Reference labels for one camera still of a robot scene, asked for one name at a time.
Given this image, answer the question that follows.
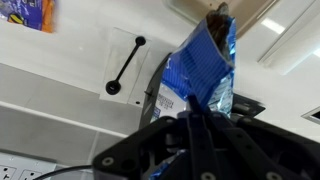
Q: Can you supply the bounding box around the orange purple snack packet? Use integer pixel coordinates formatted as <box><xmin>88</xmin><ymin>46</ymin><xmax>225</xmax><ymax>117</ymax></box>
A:
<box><xmin>0</xmin><ymin>0</ymin><xmax>56</xmax><ymax>33</ymax></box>

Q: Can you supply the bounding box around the blue pretzel crisps packet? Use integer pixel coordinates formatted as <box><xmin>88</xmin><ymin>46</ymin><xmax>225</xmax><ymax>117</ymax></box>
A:
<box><xmin>150</xmin><ymin>11</ymin><xmax>236</xmax><ymax>180</ymax></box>

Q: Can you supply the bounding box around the black power cord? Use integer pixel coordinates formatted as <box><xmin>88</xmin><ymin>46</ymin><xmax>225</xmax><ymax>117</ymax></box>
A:
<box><xmin>32</xmin><ymin>164</ymin><xmax>94</xmax><ymax>180</ymax></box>

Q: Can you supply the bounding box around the white wall outlet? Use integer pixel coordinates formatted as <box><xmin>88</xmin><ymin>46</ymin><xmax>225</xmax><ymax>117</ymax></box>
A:
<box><xmin>0</xmin><ymin>152</ymin><xmax>57</xmax><ymax>180</ymax></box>

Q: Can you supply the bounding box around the beige foam clamshell container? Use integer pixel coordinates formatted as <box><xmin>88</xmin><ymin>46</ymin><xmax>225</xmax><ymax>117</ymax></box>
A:
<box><xmin>162</xmin><ymin>0</ymin><xmax>279</xmax><ymax>38</ymax></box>

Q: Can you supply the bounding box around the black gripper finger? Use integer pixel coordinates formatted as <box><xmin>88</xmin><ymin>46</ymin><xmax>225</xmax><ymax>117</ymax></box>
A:
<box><xmin>187</xmin><ymin>95</ymin><xmax>220</xmax><ymax>180</ymax></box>

